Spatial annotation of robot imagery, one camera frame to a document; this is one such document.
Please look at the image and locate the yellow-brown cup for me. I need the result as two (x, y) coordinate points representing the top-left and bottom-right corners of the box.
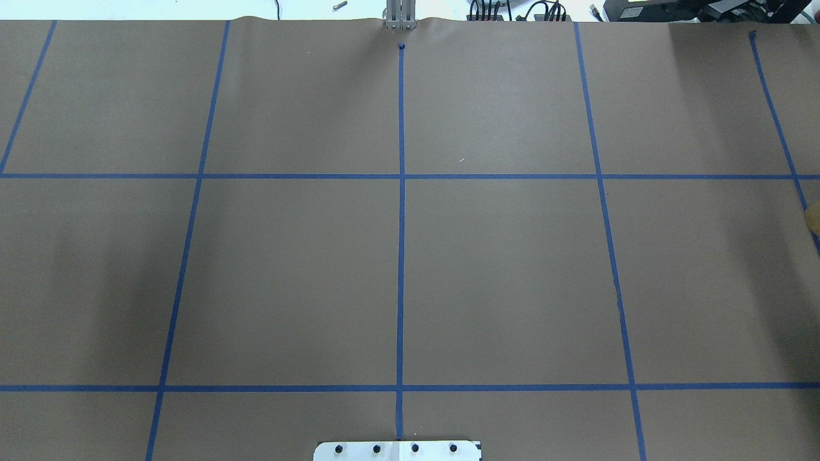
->
(803, 200), (820, 236)

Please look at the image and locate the black laptop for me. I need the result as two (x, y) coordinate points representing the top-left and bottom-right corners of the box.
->
(603, 1), (811, 24)

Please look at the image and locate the aluminium frame post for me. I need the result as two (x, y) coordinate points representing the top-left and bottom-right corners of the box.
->
(383, 0), (418, 30)

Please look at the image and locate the black cable hub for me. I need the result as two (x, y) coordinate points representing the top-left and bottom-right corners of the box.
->
(465, 1), (513, 22)

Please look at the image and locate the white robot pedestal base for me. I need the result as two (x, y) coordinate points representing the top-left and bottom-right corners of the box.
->
(313, 440), (483, 460)

